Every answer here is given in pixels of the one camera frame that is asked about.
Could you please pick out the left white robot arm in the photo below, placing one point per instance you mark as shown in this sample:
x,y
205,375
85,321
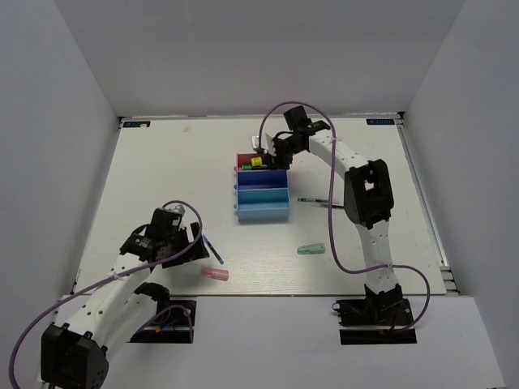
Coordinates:
x,y
76,354

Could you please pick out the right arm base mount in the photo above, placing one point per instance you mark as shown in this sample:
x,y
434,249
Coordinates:
x,y
359,326

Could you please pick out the blue table label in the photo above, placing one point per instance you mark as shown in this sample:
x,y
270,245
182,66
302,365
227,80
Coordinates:
x,y
380,122
136,124

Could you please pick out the light blue container bin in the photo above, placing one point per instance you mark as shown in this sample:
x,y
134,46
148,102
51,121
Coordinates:
x,y
262,204

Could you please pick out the blue pen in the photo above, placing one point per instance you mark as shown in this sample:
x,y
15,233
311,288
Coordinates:
x,y
213,250

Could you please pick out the dark blue container bin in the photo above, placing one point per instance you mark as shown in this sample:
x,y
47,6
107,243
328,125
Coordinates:
x,y
261,179

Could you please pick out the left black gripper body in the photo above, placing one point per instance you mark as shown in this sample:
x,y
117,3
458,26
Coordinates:
x,y
178,240

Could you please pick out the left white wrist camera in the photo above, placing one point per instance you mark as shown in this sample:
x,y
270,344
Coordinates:
x,y
175,213

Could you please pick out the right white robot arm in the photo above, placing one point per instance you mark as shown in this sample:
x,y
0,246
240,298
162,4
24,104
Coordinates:
x,y
367,200

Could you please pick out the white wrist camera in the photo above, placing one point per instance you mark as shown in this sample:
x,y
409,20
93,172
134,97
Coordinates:
x,y
263,145
175,213

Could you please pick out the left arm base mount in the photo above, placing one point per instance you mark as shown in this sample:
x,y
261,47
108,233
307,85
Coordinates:
x,y
175,326

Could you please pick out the yellow highlighter marker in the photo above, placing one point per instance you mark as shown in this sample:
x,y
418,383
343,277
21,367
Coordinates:
x,y
257,162

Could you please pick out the green patterned pen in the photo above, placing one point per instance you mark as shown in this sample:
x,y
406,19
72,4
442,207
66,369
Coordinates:
x,y
312,200

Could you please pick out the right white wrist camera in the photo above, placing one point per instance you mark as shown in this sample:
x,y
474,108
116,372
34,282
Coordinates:
x,y
263,145

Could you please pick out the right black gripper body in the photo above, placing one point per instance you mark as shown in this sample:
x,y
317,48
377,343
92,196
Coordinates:
x,y
285,150

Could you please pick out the right blue table label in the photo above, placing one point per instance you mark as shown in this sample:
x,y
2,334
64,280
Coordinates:
x,y
380,122

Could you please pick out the left blue table label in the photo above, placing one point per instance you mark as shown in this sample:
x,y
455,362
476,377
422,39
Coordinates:
x,y
136,124

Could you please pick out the red container bin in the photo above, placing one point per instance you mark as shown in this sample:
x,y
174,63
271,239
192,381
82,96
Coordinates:
x,y
245,158

